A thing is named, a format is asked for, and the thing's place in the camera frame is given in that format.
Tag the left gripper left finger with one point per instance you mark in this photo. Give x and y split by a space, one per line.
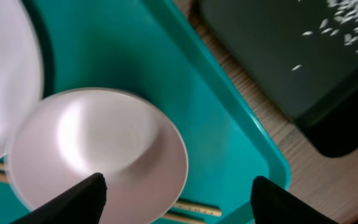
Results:
83 203

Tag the black rectangular tray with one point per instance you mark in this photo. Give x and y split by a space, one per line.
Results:
323 107

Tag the pile of white rice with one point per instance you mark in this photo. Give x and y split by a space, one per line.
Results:
324 36

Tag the wooden chopstick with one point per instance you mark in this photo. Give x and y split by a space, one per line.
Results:
167 216
182 205

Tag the large white round plate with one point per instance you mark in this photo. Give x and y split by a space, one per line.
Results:
21 68

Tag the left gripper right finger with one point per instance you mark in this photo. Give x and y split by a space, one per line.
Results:
273 205

